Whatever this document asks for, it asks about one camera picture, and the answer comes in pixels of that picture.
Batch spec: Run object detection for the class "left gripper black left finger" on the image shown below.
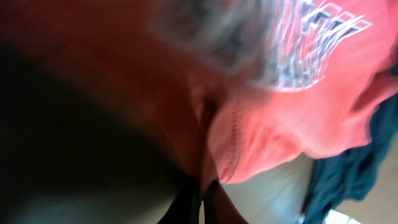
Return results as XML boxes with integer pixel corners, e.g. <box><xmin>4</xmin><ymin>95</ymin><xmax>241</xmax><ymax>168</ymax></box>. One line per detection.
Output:
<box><xmin>158</xmin><ymin>178</ymin><xmax>201</xmax><ymax>224</ymax></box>

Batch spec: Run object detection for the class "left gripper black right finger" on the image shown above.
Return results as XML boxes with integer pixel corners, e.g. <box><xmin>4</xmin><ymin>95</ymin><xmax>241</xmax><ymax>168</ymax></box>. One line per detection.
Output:
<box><xmin>203</xmin><ymin>179</ymin><xmax>249</xmax><ymax>224</ymax></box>

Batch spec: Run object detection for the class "navy blue garment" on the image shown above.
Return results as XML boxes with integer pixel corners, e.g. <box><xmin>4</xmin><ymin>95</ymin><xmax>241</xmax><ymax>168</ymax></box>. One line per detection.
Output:
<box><xmin>302</xmin><ymin>95</ymin><xmax>397</xmax><ymax>224</ymax></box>

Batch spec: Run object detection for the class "orange printed t-shirt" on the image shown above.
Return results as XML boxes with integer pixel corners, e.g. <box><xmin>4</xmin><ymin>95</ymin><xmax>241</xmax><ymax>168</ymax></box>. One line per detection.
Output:
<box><xmin>0</xmin><ymin>0</ymin><xmax>398</xmax><ymax>224</ymax></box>

